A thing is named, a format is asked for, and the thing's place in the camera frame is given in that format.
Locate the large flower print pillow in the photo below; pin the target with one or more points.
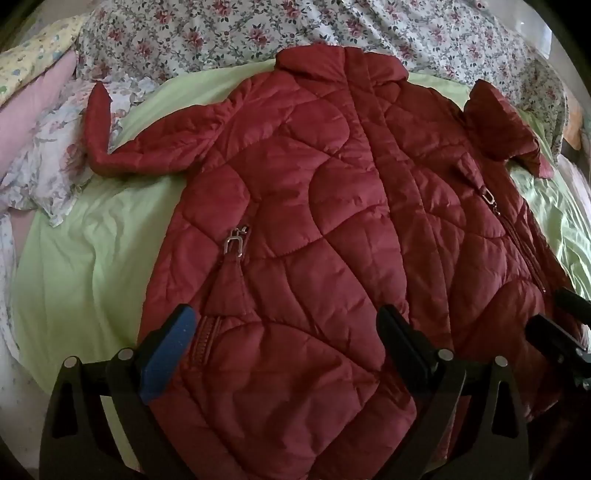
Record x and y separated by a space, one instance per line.
51 152

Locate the red quilted jacket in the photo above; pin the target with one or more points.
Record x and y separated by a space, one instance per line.
300 207

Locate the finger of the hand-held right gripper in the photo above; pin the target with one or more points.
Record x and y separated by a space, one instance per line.
575 304
551 337

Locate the small rose print quilt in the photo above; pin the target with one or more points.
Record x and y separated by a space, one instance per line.
207 27

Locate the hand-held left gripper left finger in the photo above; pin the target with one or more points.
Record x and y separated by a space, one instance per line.
173 350

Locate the yellow patterned cloth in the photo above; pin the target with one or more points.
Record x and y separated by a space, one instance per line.
27 55

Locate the light green bed sheet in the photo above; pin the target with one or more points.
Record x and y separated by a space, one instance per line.
92 254

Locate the pink cloth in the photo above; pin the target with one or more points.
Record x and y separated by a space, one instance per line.
27 106

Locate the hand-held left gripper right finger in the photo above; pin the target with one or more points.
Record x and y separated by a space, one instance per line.
406 346

